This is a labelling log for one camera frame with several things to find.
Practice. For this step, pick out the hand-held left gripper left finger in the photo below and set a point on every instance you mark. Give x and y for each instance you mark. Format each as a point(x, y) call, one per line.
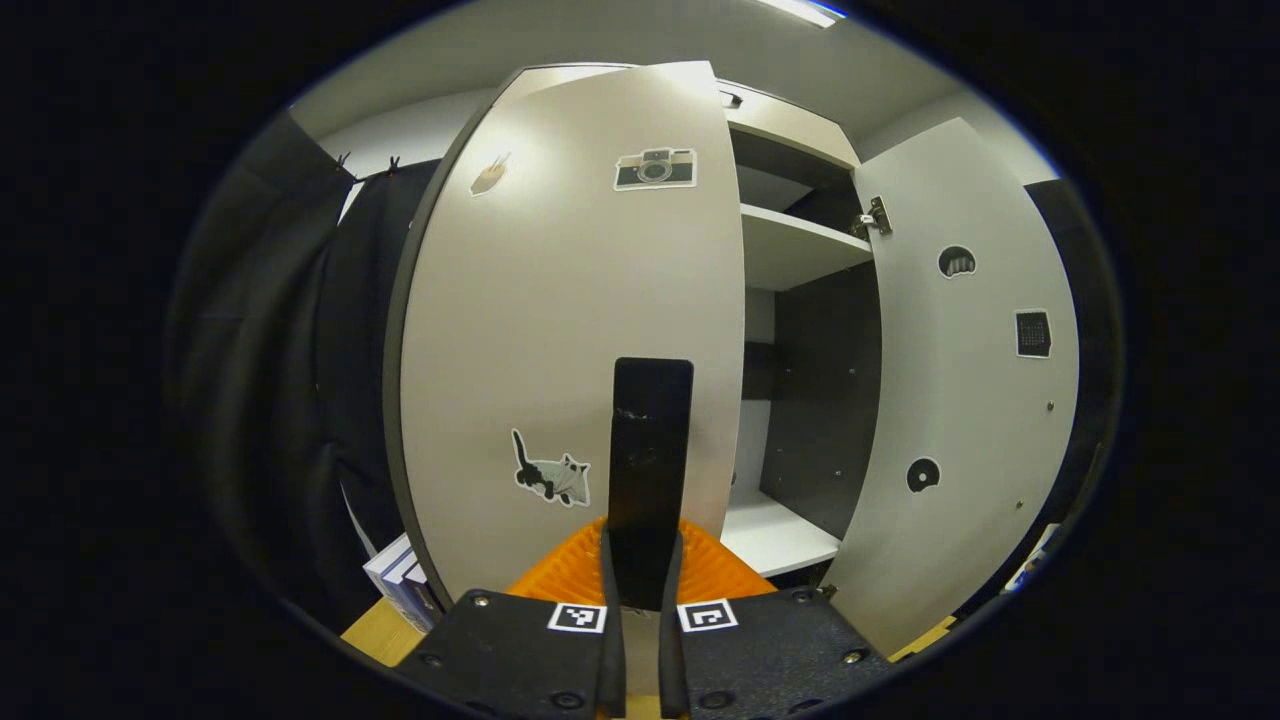
point(612, 650)

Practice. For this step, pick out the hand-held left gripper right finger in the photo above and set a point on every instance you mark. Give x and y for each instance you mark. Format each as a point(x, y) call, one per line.
point(672, 650)

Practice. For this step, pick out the beige door with camera sticker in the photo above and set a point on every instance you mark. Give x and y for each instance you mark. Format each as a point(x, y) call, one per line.
point(560, 300)

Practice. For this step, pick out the beige door with headphone sticker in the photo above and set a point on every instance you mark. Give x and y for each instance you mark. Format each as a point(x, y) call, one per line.
point(960, 400)

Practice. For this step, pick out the beige double-door shoe cabinet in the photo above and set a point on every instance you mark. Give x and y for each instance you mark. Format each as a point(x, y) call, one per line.
point(800, 245)

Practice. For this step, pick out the metal door hinge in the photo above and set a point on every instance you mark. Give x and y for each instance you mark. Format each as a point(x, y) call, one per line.
point(876, 216)

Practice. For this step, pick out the stack of books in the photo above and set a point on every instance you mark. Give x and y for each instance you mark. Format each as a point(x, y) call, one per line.
point(400, 580)

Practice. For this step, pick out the pile of colourful items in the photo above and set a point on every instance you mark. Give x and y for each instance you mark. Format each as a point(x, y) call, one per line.
point(1035, 558)

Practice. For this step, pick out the black backdrop cloth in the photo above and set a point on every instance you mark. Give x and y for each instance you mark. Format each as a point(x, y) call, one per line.
point(270, 350)

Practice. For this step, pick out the ceiling light panel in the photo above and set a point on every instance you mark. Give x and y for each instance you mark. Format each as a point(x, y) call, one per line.
point(805, 10)

